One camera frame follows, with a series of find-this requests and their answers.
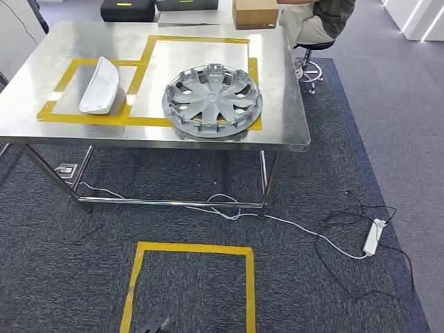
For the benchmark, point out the white power strip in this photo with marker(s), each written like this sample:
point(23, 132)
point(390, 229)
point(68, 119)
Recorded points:
point(373, 239)

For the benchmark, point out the stainless steel workbench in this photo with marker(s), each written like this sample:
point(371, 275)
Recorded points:
point(277, 92)

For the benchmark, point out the small yellow tape frame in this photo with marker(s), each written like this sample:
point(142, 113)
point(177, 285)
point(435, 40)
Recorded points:
point(87, 120)

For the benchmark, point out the metal floor socket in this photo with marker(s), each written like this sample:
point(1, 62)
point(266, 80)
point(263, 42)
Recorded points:
point(66, 170)

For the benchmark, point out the white partition panels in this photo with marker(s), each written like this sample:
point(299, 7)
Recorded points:
point(416, 18)

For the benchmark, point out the brown cardboard box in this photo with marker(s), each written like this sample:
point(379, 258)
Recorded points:
point(254, 13)

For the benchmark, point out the grey laptop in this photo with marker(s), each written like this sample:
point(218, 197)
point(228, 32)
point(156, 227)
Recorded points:
point(187, 4)

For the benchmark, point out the white plastic trim part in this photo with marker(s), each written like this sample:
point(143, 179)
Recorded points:
point(99, 87)

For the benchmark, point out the black seat chrome stool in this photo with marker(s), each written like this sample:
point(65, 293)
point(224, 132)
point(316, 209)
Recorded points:
point(316, 45)

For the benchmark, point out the black carrying case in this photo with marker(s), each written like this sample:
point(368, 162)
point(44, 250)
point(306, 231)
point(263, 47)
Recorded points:
point(128, 13)

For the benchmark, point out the white side panel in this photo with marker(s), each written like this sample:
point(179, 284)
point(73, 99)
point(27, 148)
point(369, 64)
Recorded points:
point(13, 36)

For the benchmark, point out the grey plastic wheel hubcap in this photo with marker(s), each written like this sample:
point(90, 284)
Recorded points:
point(211, 99)

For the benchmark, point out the white desk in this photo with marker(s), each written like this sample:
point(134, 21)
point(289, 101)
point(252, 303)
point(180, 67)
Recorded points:
point(194, 17)

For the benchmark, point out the yellow floor tape square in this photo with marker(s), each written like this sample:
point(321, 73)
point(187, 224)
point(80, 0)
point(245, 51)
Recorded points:
point(194, 248)

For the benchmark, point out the large yellow tape frame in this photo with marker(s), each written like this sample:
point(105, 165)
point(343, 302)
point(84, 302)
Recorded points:
point(201, 39)

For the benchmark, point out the person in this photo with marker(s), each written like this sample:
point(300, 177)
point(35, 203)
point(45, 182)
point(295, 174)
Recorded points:
point(38, 16)
point(333, 16)

